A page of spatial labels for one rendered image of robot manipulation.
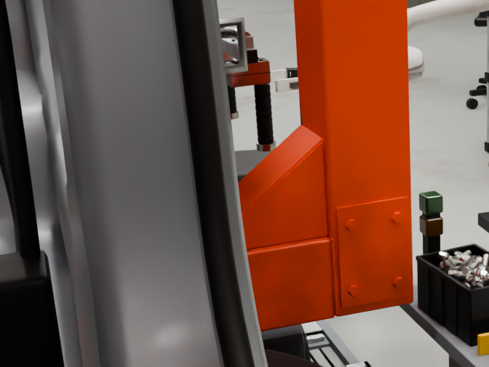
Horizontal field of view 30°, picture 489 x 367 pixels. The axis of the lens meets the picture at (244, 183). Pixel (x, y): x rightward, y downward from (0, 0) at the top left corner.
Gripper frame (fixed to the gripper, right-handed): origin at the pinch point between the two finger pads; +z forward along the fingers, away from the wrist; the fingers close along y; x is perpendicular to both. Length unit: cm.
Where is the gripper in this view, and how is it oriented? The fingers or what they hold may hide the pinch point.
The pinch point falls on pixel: (273, 81)
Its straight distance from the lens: 237.3
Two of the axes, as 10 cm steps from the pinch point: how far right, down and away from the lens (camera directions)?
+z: -9.7, 1.5, -2.2
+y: -2.5, -2.7, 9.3
